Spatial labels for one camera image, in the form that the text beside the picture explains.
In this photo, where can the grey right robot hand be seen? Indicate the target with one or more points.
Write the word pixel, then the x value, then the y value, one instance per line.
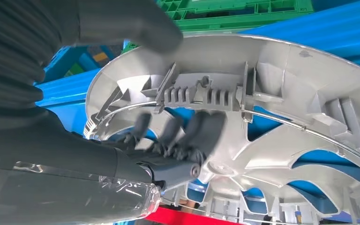
pixel 59 174

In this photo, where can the folded green plastic crate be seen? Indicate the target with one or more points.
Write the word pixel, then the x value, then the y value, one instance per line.
pixel 229 15

